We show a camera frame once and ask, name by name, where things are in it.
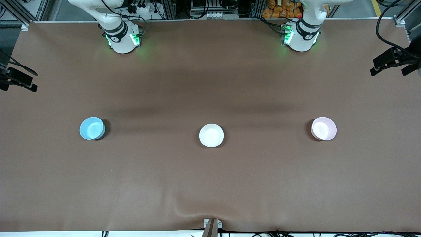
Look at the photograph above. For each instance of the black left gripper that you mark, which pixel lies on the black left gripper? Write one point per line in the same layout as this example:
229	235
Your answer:
406	58

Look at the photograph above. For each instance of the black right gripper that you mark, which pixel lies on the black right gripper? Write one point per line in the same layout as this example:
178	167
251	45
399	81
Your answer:
7	77

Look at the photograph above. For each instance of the light blue bowl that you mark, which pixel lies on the light blue bowl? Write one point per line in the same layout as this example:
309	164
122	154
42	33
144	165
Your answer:
91	128

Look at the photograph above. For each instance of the pink bowl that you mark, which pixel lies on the pink bowl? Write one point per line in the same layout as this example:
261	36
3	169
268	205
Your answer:
324	128

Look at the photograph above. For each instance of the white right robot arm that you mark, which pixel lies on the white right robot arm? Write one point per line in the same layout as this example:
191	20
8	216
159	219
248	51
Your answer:
121	46

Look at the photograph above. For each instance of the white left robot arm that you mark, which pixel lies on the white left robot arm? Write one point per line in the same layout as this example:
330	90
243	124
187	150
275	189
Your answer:
302	42

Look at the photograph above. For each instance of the white bowl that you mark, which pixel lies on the white bowl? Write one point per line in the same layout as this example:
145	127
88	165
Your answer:
211	135

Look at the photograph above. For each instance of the pile of orange snacks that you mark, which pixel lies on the pile of orange snacks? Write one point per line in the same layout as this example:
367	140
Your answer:
278	10

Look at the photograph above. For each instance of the white power strip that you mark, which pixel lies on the white power strip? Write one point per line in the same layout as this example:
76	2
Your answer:
146	10

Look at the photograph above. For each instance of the brown table cloth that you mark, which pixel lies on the brown table cloth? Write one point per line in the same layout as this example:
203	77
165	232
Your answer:
210	82

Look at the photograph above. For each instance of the white connector strip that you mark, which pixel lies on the white connector strip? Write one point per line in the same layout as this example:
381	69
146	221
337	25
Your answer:
217	15

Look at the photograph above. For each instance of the aluminium frame profile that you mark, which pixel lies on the aluminium frame profile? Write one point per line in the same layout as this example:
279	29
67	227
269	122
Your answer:
18	13
403	14

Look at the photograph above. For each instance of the aluminium frame post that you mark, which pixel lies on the aluminium frame post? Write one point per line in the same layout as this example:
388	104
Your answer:
256	8
169	8

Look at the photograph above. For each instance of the brown camera post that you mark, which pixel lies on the brown camera post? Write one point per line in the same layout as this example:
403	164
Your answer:
210	231

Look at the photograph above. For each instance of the silver metal bracket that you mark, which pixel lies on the silver metal bracket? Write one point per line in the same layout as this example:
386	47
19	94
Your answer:
219	224

